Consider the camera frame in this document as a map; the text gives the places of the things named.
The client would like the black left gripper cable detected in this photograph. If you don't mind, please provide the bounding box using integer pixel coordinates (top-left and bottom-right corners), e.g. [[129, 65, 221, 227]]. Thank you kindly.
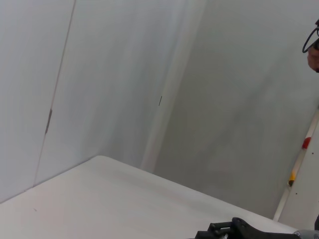
[[302, 19, 319, 74]]

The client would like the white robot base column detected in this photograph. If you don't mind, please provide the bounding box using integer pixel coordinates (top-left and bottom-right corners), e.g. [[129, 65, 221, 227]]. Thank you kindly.
[[273, 104, 319, 225]]

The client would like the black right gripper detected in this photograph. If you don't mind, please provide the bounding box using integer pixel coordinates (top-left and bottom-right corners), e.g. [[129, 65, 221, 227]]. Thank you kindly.
[[194, 217, 295, 239]]

